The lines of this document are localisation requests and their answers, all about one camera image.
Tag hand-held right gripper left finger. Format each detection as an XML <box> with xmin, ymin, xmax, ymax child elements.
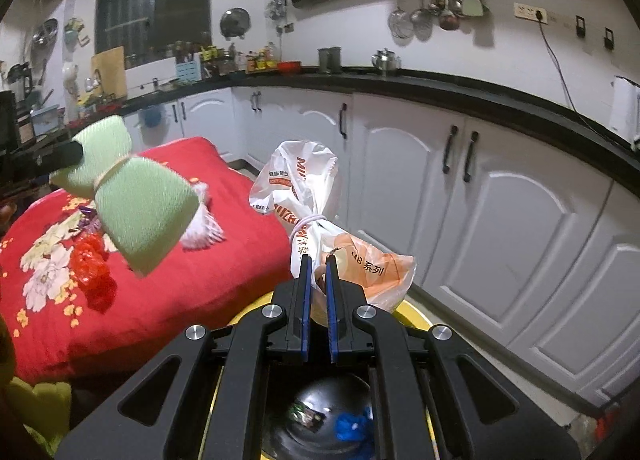
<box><xmin>55</xmin><ymin>259</ymin><xmax>314</xmax><ymax>460</ymax></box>

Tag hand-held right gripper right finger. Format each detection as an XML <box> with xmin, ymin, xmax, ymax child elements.
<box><xmin>326</xmin><ymin>256</ymin><xmax>583</xmax><ymax>460</ymax></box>

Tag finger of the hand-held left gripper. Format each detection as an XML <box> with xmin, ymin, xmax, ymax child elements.
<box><xmin>0</xmin><ymin>140</ymin><xmax>84</xmax><ymax>175</ymax></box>

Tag purple wrapper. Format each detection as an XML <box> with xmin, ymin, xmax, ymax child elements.
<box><xmin>75</xmin><ymin>207</ymin><xmax>103</xmax><ymax>233</ymax></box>

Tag yellow trash bin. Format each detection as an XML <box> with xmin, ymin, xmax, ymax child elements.
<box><xmin>200</xmin><ymin>290</ymin><xmax>436</xmax><ymax>460</ymax></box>

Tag red plastic wrapper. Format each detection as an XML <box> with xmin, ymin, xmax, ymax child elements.
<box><xmin>70</xmin><ymin>232</ymin><xmax>118</xmax><ymax>313</ymax></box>

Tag white orange printed plastic bag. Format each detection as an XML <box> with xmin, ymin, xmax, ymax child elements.
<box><xmin>249</xmin><ymin>140</ymin><xmax>417</xmax><ymax>313</ymax></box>

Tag blue storage box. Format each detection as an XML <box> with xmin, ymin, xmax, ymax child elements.
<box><xmin>31</xmin><ymin>107</ymin><xmax>66</xmax><ymax>135</ymax></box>

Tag black microwave oven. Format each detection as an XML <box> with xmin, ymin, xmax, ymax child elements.
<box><xmin>0</xmin><ymin>91</ymin><xmax>21</xmax><ymax>153</ymax></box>

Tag white jug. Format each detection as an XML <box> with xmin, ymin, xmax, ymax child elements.
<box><xmin>61</xmin><ymin>62</ymin><xmax>81</xmax><ymax>95</ymax></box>

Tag wooden cutting board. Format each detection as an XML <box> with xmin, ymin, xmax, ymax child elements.
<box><xmin>91</xmin><ymin>46</ymin><xmax>128</xmax><ymax>101</ymax></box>

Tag blue hanging scoop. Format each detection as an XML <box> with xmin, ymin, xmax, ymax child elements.
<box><xmin>137</xmin><ymin>106</ymin><xmax>166</xmax><ymax>129</ymax></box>

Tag blue plastic wrapper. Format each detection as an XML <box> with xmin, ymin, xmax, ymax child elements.
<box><xmin>334</xmin><ymin>407</ymin><xmax>375</xmax><ymax>443</ymax></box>

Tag steel colander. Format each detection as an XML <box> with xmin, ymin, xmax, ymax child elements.
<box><xmin>32</xmin><ymin>18</ymin><xmax>59</xmax><ymax>47</ymax></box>

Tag white foam net bundle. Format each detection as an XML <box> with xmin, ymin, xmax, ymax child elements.
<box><xmin>180</xmin><ymin>180</ymin><xmax>226</xmax><ymax>249</ymax></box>

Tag white kitchen cabinets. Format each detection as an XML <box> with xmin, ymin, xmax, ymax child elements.
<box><xmin>120</xmin><ymin>84</ymin><xmax>640</xmax><ymax>406</ymax></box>

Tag red floral blanket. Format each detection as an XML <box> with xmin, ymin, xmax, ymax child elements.
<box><xmin>0</xmin><ymin>136</ymin><xmax>293</xmax><ymax>386</ymax></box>

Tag row of jars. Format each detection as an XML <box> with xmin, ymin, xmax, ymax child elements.
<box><xmin>125</xmin><ymin>41</ymin><xmax>213</xmax><ymax>68</ymax></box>

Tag blue utensil rack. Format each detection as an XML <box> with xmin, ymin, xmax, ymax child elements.
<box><xmin>176</xmin><ymin>61</ymin><xmax>202</xmax><ymax>84</ymax></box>

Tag steel pot lid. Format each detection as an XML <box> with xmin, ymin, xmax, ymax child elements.
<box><xmin>220</xmin><ymin>8</ymin><xmax>251</xmax><ymax>39</ymax></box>

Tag group of condiment bottles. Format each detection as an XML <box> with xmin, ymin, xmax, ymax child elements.
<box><xmin>245</xmin><ymin>42</ymin><xmax>278</xmax><ymax>71</ymax></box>

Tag steel cup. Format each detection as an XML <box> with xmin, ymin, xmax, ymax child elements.
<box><xmin>318</xmin><ymin>46</ymin><xmax>343</xmax><ymax>74</ymax></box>

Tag steel kettle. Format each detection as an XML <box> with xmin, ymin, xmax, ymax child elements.
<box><xmin>371</xmin><ymin>48</ymin><xmax>402</xmax><ymax>76</ymax></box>

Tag black kitchen countertop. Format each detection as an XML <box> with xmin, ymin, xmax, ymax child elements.
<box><xmin>65</xmin><ymin>67</ymin><xmax>640</xmax><ymax>175</ymax></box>

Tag clear plastic bag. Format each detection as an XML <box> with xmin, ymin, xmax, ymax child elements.
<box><xmin>575</xmin><ymin>410</ymin><xmax>623</xmax><ymax>446</ymax></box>

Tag white appliance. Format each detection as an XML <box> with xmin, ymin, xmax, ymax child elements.
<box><xmin>609</xmin><ymin>76</ymin><xmax>640</xmax><ymax>138</ymax></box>

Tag white power strip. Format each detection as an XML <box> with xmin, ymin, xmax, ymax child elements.
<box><xmin>514</xmin><ymin>2</ymin><xmax>549</xmax><ymax>23</ymax></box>

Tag green wall organizer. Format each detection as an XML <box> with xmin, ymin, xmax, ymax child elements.
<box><xmin>64</xmin><ymin>17</ymin><xmax>91</xmax><ymax>46</ymax></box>

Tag black power cable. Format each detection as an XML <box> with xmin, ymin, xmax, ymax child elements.
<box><xmin>537</xmin><ymin>14</ymin><xmax>633</xmax><ymax>143</ymax></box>

